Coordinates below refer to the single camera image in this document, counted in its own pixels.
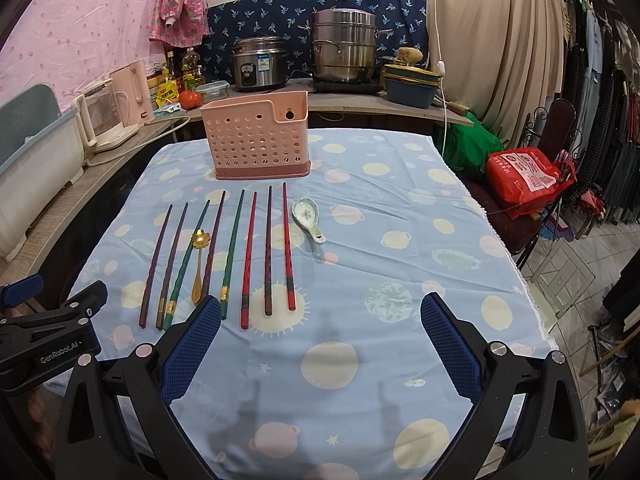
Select green plastic bag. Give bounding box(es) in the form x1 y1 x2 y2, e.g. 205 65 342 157
444 112 504 174

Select white dish drainer box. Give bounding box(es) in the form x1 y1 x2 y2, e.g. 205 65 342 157
0 84 85 261

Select red plastic bag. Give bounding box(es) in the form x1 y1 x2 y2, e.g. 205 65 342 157
485 148 577 219

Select cooking oil bottle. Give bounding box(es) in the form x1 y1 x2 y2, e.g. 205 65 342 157
181 48 205 90

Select pink perforated utensil basket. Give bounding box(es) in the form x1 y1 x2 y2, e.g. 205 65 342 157
201 90 311 180

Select red chopstick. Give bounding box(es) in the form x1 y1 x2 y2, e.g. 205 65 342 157
240 192 257 330
282 182 296 311

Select purple chopstick gold band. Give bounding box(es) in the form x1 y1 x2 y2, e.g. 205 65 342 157
155 203 189 330

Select clear food container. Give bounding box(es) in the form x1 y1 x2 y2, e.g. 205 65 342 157
195 80 230 104

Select blue planet tablecloth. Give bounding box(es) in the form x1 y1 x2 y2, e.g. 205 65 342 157
76 129 552 479

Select beige curtain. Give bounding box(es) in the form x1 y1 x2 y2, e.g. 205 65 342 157
426 0 570 148

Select white ceramic soup spoon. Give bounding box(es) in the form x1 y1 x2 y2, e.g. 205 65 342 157
292 197 326 244

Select gold flower spoon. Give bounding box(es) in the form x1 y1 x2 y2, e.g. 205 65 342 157
191 229 210 304

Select pink floral garment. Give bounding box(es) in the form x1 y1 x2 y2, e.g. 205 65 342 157
150 0 208 49

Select stacked yellow blue basins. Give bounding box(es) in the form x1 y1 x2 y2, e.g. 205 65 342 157
382 64 442 108

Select dark metal chair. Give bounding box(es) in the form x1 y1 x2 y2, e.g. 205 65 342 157
459 99 578 268

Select red tomato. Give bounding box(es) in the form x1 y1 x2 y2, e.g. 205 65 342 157
179 90 203 110

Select black induction cooktop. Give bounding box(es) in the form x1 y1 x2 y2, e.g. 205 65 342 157
314 78 383 96

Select pink electric kettle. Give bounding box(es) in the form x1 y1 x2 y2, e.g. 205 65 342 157
110 58 153 127

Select loofah sponge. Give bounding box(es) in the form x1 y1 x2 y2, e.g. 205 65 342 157
394 47 423 66

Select silver rice cooker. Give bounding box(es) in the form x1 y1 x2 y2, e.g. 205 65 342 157
232 36 290 91

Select navy patterned cloth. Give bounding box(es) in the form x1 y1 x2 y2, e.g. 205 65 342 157
198 0 428 82

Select yellow label bottle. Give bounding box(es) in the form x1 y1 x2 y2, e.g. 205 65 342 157
155 66 179 108

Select dark maroon chopstick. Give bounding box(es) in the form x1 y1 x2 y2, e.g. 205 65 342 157
264 185 272 316

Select dark soy sauce bottle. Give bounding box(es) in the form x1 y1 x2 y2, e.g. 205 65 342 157
166 50 178 81

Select pink curtain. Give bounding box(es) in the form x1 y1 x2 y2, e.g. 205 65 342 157
0 0 164 110

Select stainless steel steamer pot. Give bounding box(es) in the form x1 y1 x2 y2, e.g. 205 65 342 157
311 9 387 84

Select green chopstick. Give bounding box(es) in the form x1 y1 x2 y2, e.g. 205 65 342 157
160 200 209 330
219 190 245 320

